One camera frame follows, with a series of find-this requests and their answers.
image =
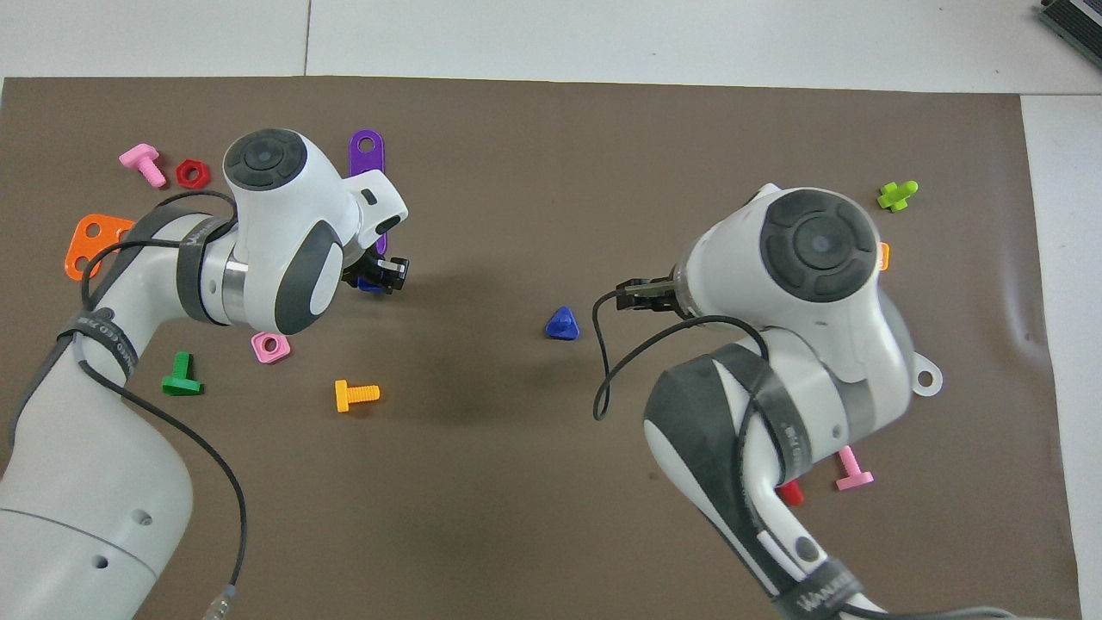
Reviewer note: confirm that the pink square toy nut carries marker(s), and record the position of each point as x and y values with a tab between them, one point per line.
282	355

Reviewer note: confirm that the red hexagon toy nut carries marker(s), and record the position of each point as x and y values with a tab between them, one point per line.
181	175

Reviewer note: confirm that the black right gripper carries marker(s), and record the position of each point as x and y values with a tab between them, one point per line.
663	300

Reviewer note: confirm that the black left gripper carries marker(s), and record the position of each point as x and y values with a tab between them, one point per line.
370	265

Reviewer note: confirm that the grey ribbed device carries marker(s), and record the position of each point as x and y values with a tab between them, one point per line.
1076	19

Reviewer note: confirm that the white curved perforated plate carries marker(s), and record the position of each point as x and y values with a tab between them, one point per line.
936	368

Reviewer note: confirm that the green plastic toy screw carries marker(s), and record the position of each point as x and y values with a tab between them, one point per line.
181	375

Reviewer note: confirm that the orange plastic toy screw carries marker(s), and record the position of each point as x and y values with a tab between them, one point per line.
355	395

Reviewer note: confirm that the lime cross-head toy screw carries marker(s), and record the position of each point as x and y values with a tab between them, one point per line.
897	196

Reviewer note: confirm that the orange square toy nut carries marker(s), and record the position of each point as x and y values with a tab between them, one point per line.
883	257

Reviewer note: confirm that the purple four-hole strip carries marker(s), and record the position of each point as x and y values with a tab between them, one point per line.
368	160

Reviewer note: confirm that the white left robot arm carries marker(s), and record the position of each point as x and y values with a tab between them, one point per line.
86	517

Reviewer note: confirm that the pink plastic toy screw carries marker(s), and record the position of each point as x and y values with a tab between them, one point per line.
140	158
852	472

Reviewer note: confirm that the blue square toy nut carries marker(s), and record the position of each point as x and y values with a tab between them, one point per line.
370	285

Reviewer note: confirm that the blue triangle-head toy screw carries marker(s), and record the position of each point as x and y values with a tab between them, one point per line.
562	325

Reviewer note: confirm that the orange heart-shaped plate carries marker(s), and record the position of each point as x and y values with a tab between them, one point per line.
77	244

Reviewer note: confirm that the brown table mat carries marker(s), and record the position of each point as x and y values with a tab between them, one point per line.
516	482

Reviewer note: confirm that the red plastic toy screw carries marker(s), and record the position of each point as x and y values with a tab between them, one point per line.
792	493

